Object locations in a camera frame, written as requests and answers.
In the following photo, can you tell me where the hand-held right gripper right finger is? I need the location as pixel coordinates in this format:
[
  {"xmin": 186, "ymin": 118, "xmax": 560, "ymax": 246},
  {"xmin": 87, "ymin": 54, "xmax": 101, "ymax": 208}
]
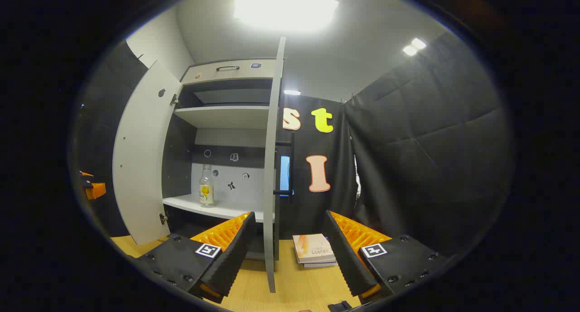
[{"xmin": 323, "ymin": 210, "xmax": 449, "ymax": 303}]

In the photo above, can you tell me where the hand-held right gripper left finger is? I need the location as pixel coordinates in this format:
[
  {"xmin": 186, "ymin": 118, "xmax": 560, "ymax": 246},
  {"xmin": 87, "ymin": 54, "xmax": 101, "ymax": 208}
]
[{"xmin": 136, "ymin": 211, "xmax": 256, "ymax": 304}]

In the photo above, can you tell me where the white cabinet door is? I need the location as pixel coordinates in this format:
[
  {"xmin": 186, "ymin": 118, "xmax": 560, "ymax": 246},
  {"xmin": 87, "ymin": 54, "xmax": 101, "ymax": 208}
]
[
  {"xmin": 263, "ymin": 36, "xmax": 295, "ymax": 293},
  {"xmin": 112, "ymin": 60, "xmax": 183, "ymax": 246}
]

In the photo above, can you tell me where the clear glass bottle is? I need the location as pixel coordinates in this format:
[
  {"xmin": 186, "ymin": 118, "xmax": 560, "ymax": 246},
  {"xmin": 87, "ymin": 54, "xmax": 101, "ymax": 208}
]
[{"xmin": 199, "ymin": 164, "xmax": 215, "ymax": 208}]

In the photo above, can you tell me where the white and grey cabinet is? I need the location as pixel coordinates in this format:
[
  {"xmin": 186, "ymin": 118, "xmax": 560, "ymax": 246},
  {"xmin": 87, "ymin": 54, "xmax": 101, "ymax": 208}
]
[{"xmin": 161, "ymin": 58, "xmax": 284, "ymax": 261}]

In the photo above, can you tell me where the white cabinet shelf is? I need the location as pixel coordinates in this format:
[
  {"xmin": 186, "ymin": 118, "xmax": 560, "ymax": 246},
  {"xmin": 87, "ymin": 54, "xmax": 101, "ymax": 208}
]
[
  {"xmin": 174, "ymin": 106, "xmax": 271, "ymax": 130},
  {"xmin": 163, "ymin": 194, "xmax": 264, "ymax": 223}
]

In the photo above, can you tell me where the white cabinet drawer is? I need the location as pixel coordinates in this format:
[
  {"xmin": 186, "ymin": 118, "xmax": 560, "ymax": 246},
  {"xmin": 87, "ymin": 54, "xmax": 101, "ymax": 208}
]
[{"xmin": 181, "ymin": 59, "xmax": 277, "ymax": 85}]

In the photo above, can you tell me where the blue and white book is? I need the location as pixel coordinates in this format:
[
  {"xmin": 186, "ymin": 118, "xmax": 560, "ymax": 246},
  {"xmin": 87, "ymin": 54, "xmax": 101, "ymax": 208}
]
[{"xmin": 303, "ymin": 237, "xmax": 338, "ymax": 268}]

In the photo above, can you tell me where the white and orange book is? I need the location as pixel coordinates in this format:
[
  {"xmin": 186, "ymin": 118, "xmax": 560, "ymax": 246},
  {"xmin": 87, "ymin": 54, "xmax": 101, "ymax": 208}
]
[{"xmin": 292, "ymin": 234, "xmax": 337, "ymax": 264}]

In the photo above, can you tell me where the large ceiling light panel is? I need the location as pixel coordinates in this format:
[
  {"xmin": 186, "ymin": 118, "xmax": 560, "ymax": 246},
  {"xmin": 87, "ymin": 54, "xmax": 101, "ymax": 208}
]
[{"xmin": 233, "ymin": 0, "xmax": 339, "ymax": 33}]

